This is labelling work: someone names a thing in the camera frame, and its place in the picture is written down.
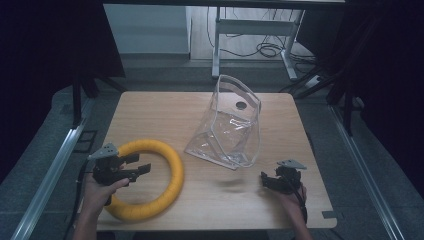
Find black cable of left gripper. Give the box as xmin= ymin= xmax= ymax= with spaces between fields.
xmin=63 ymin=159 xmax=90 ymax=240

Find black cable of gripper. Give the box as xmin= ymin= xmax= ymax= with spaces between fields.
xmin=289 ymin=179 xmax=309 ymax=224
xmin=63 ymin=159 xmax=90 ymax=240

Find yellow foam ring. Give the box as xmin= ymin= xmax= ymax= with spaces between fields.
xmin=104 ymin=139 xmax=185 ymax=222

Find person's right hand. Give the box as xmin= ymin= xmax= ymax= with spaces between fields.
xmin=277 ymin=183 xmax=308 ymax=224

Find clear plastic bag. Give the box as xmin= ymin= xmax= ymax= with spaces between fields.
xmin=184 ymin=74 xmax=263 ymax=171

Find white power strip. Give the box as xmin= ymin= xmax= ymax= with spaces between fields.
xmin=304 ymin=75 xmax=324 ymax=90

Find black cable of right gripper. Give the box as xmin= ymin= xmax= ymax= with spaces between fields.
xmin=289 ymin=179 xmax=309 ymax=224

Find white metal desk frame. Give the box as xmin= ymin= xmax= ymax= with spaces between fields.
xmin=211 ymin=7 xmax=306 ymax=81

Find aluminium rail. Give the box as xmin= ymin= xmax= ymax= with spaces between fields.
xmin=10 ymin=98 xmax=98 ymax=240
xmin=327 ymin=105 xmax=406 ymax=240

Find black curtain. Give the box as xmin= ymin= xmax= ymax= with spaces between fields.
xmin=295 ymin=0 xmax=424 ymax=198
xmin=0 ymin=0 xmax=126 ymax=185

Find person's left hand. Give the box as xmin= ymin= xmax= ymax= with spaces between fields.
xmin=80 ymin=173 xmax=130 ymax=218

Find black cables on floor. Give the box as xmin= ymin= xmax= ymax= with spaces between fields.
xmin=206 ymin=7 xmax=318 ymax=66

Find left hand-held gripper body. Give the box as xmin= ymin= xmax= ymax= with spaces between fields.
xmin=87 ymin=142 xmax=131 ymax=186

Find black stand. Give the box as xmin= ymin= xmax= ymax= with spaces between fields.
xmin=279 ymin=63 xmax=361 ymax=137
xmin=70 ymin=73 xmax=128 ymax=127

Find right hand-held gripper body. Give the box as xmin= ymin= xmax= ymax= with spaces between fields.
xmin=266 ymin=159 xmax=308 ymax=195

